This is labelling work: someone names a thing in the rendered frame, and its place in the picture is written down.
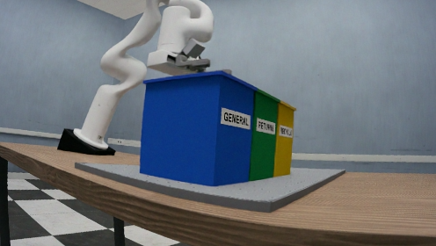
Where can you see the yellow recycle bin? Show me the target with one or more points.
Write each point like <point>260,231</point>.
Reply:
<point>284,140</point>

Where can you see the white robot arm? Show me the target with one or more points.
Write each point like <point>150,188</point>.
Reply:
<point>176,30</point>

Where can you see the blue bin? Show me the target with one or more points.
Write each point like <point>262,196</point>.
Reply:
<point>196,128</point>

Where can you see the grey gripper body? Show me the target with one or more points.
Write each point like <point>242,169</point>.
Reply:
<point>158,61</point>

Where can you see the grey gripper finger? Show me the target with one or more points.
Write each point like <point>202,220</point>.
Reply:
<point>205,69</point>
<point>198,64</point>

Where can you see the green bin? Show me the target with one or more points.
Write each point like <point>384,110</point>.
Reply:
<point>264,128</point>

